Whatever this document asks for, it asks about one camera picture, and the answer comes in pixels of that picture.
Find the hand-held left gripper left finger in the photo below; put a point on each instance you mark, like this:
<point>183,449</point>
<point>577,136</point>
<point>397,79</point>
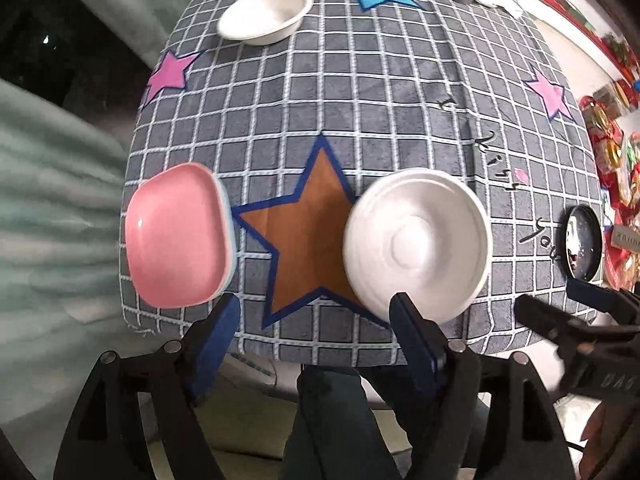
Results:
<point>220,342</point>

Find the glass jar with yellow lid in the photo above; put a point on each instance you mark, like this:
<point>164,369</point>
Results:
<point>612,94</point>

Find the grey checked star tablecloth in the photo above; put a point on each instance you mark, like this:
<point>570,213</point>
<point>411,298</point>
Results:
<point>400,110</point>

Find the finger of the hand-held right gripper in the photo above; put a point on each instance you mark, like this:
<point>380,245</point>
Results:
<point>595,296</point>
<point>550,319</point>

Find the black round dish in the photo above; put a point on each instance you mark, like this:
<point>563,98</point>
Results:
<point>582,240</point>

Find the pile of snack packets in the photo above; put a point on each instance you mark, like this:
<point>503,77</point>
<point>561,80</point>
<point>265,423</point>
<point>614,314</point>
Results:
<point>631,170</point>

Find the pale green curtain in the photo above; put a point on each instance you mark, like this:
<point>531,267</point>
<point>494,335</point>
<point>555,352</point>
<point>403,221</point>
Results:
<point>140,0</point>

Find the white bowl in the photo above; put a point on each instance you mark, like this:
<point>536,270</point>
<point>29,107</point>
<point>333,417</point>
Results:
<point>415,245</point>
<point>265,10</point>

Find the glass jar with gold lid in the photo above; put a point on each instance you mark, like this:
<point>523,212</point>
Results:
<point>597,120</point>
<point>612,152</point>

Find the person's right hand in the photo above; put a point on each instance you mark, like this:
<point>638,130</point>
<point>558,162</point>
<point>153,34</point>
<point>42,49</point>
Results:
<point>615,440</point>

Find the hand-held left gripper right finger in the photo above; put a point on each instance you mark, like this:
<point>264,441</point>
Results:
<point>412,345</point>

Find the person's leg in dark trousers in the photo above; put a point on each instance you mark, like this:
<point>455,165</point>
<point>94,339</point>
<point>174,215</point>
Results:
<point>335,430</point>

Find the pink square plate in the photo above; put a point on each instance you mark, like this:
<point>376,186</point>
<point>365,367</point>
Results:
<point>175,240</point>

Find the round red tray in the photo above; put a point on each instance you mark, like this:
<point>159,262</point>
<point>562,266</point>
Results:
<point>616,200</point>

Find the pale green fabric cover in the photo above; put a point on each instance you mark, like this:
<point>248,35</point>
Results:
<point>50,200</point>

